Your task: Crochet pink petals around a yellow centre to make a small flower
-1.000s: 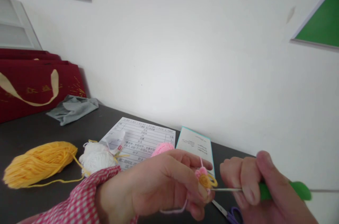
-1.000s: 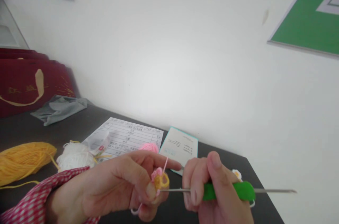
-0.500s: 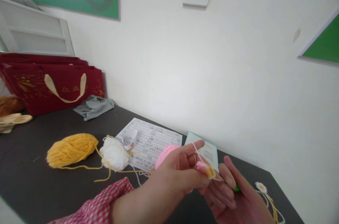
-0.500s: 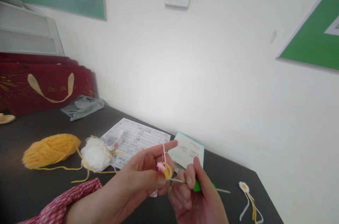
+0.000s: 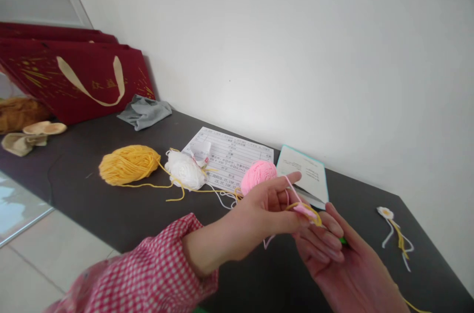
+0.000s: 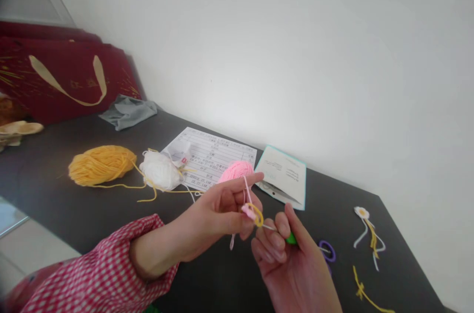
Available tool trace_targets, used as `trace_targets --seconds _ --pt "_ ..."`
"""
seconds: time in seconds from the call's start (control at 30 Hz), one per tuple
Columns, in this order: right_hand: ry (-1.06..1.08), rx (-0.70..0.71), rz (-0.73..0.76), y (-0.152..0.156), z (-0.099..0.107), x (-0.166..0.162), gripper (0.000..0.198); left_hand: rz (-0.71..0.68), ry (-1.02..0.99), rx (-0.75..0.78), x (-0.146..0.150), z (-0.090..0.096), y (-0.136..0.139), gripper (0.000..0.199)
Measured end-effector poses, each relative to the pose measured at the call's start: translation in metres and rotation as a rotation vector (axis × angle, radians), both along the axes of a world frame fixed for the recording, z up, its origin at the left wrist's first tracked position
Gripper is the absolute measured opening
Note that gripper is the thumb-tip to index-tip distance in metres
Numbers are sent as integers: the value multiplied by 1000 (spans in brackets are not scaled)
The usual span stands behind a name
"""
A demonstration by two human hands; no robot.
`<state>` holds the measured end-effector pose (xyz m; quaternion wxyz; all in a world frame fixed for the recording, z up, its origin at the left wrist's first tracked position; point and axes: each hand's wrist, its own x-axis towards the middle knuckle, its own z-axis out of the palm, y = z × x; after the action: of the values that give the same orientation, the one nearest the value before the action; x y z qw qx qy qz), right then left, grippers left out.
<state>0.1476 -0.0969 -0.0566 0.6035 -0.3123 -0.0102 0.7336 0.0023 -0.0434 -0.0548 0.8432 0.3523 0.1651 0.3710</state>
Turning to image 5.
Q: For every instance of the person's left hand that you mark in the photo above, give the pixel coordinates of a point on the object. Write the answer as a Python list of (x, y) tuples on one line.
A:
[(268, 213)]

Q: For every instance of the person's right hand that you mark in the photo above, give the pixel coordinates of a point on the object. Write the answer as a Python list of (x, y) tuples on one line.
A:
[(348, 272)]

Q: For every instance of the person's left index finger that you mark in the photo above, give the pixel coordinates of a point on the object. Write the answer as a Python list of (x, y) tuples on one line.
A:
[(288, 181)]

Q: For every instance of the person's left fingers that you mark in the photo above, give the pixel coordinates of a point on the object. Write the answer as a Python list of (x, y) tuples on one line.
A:
[(294, 202)]

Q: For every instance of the person's left thumb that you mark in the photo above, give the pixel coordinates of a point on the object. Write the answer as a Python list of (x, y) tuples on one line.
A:
[(294, 223)]

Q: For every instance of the person's right thumb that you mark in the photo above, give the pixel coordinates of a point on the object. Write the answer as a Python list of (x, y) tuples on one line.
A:
[(335, 221)]

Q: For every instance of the person's right fingers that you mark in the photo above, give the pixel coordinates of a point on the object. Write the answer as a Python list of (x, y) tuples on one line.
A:
[(326, 248)]

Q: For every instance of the pink yarn strand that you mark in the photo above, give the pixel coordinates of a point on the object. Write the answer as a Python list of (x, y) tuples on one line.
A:
[(290, 189)]

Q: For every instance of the pink and yellow crochet piece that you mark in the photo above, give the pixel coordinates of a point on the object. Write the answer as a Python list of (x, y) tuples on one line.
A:
[(305, 211)]

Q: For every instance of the green crochet hook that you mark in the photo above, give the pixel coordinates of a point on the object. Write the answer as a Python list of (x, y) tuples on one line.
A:
[(343, 240)]

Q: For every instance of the teal-edged white booklet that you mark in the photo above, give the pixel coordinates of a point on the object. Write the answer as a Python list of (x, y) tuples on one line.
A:
[(303, 172)]

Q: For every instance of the pink yarn ball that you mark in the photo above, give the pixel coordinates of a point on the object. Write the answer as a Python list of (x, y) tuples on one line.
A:
[(259, 176)]

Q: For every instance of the white crochet flower with tails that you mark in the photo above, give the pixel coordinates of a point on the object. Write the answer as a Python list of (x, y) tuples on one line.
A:
[(397, 233)]

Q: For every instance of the printed white paper sheet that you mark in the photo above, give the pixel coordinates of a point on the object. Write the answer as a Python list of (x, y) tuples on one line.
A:
[(229, 157)]

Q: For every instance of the small white paper label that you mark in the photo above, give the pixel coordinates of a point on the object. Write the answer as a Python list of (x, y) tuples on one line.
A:
[(201, 152)]

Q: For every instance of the white yarn ball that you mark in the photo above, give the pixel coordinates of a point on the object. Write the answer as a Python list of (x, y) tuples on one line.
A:
[(187, 172)]

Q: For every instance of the loose yellow yarn strand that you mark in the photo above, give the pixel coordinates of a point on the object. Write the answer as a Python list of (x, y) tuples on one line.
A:
[(174, 185)]

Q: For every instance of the grey cloth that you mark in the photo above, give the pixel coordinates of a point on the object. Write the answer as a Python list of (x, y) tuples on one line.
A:
[(146, 113)]

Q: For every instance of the yellow yarn ball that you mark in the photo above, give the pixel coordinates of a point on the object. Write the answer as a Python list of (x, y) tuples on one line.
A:
[(127, 165)]

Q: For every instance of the tan insoles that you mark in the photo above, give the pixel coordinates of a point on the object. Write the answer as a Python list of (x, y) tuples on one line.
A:
[(44, 128)]

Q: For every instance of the beige sock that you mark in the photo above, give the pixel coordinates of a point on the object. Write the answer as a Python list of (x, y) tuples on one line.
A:
[(22, 142)]

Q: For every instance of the plain red gift bag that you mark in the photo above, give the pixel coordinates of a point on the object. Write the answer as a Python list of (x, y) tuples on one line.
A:
[(55, 33)]

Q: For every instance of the brown fluffy toy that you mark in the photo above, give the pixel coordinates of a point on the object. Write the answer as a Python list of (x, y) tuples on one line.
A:
[(20, 113)]

